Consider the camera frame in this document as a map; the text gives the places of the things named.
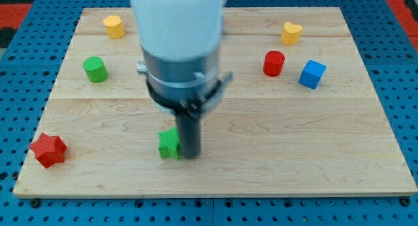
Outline wooden board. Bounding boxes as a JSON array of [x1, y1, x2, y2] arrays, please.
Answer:
[[14, 7, 417, 199]]

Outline red cylinder block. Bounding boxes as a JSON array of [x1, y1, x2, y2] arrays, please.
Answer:
[[263, 50, 285, 77]]

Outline green cylinder block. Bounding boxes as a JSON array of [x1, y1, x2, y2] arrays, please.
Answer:
[[82, 56, 108, 83]]

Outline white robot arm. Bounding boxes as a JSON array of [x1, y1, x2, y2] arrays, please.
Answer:
[[130, 0, 233, 159]]

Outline blue cube block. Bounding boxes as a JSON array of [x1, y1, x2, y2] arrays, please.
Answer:
[[298, 60, 327, 89]]

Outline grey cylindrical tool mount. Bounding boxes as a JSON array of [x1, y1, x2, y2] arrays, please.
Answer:
[[137, 49, 233, 119]]

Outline red star block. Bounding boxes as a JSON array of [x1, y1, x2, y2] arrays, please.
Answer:
[[29, 133, 67, 169]]

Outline yellow heart block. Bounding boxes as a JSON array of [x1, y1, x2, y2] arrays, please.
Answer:
[[281, 22, 303, 46]]

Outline yellow hexagon block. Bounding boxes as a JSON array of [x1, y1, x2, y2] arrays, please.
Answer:
[[103, 15, 125, 39]]

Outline green star block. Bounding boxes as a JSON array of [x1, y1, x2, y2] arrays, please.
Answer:
[[157, 127, 180, 159]]

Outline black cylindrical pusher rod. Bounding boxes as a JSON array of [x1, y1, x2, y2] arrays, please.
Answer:
[[175, 114, 201, 159]]

